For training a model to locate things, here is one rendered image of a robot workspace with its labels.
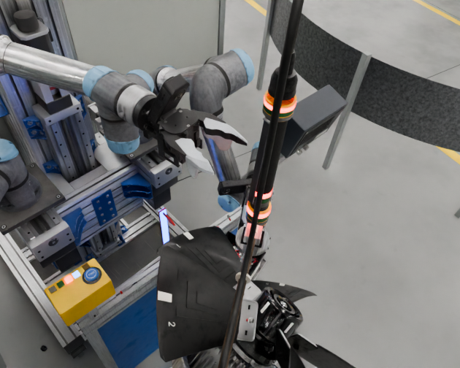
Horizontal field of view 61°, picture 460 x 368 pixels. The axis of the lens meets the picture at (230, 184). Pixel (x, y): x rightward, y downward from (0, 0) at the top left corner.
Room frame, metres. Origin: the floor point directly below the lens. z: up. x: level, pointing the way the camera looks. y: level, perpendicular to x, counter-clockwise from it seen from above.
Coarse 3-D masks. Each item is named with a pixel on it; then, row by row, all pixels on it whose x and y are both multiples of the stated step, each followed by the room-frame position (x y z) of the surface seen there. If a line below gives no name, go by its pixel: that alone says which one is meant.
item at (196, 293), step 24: (168, 264) 0.38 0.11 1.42; (192, 264) 0.40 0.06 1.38; (168, 288) 0.32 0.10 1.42; (192, 288) 0.35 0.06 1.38; (216, 288) 0.37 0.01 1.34; (168, 312) 0.28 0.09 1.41; (192, 312) 0.30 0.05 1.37; (216, 312) 0.32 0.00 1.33; (240, 312) 0.35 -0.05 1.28; (168, 336) 0.24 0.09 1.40; (192, 336) 0.26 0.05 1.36; (216, 336) 0.28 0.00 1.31; (168, 360) 0.20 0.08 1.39
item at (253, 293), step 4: (248, 284) 0.46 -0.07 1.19; (252, 284) 0.46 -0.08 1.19; (236, 288) 0.45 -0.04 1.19; (252, 288) 0.45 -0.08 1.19; (256, 288) 0.45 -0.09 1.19; (248, 292) 0.44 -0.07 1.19; (252, 292) 0.44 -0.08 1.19; (256, 292) 0.44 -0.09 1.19; (260, 292) 0.44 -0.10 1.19; (244, 296) 0.43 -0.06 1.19; (248, 296) 0.43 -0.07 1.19; (252, 296) 0.43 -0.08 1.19; (256, 296) 0.43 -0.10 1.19
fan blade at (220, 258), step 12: (204, 228) 0.65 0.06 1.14; (216, 228) 0.66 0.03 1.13; (180, 240) 0.58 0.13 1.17; (192, 240) 0.59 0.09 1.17; (204, 240) 0.60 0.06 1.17; (216, 240) 0.60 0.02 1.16; (228, 240) 0.61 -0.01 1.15; (180, 252) 0.54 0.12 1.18; (192, 252) 0.55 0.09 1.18; (204, 252) 0.55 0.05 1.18; (216, 252) 0.56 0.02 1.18; (228, 252) 0.56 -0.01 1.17; (204, 264) 0.51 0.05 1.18; (216, 264) 0.51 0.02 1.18; (228, 264) 0.51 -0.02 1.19; (240, 264) 0.52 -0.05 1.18; (228, 276) 0.48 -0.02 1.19
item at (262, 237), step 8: (248, 224) 0.40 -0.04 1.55; (240, 232) 0.44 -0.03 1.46; (248, 232) 0.39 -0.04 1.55; (264, 232) 0.45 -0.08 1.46; (240, 240) 0.42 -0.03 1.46; (256, 240) 0.38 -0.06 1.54; (264, 240) 0.43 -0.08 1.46; (240, 248) 0.41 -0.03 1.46; (256, 248) 0.39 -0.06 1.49; (264, 248) 0.41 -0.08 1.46
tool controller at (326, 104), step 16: (320, 96) 1.22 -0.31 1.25; (336, 96) 1.24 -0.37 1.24; (304, 112) 1.12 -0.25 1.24; (320, 112) 1.14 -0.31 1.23; (336, 112) 1.18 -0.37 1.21; (288, 128) 1.09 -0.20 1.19; (304, 128) 1.05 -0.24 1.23; (320, 128) 1.14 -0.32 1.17; (288, 144) 1.08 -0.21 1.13; (304, 144) 1.12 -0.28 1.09
